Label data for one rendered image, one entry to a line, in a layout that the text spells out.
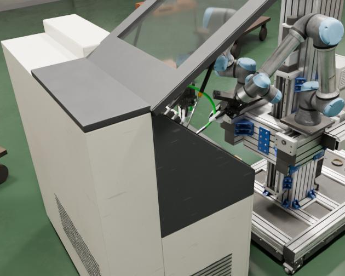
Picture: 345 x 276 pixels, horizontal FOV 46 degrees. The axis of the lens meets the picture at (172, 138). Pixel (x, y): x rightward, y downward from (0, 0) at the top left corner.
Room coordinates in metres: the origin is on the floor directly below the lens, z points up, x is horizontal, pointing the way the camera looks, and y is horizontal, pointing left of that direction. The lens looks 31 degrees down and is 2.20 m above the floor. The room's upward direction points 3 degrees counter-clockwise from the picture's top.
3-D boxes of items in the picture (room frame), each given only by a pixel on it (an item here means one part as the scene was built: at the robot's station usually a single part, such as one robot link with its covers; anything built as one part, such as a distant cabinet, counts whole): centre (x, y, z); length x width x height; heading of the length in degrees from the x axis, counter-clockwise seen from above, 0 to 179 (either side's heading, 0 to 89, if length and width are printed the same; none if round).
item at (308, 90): (2.06, -0.79, 1.20); 0.13 x 0.12 x 0.14; 21
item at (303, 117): (2.07, -0.79, 1.09); 0.15 x 0.15 x 0.10
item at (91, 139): (1.96, 0.55, 0.75); 1.40 x 0.28 x 1.50; 30
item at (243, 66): (2.47, -0.50, 1.20); 0.13 x 0.12 x 0.14; 63
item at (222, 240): (1.87, 0.00, 0.39); 0.70 x 0.58 x 0.79; 30
